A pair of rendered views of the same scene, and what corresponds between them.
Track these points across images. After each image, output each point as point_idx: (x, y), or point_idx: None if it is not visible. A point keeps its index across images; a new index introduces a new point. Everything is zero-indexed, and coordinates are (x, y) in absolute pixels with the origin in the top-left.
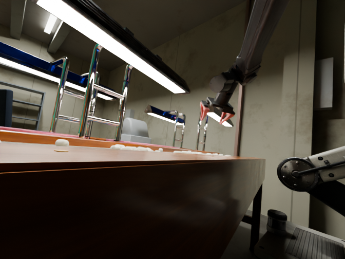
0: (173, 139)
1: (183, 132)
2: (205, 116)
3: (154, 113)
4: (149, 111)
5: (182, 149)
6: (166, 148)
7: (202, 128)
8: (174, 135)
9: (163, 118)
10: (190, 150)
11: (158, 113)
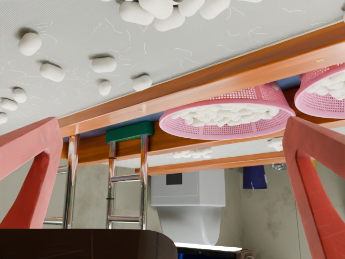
0: (146, 175)
1: (110, 205)
2: (339, 140)
3: (225, 252)
4: (244, 254)
5: (171, 91)
6: (286, 55)
7: (54, 222)
8: (144, 188)
9: (175, 243)
10: (137, 90)
11: (207, 254)
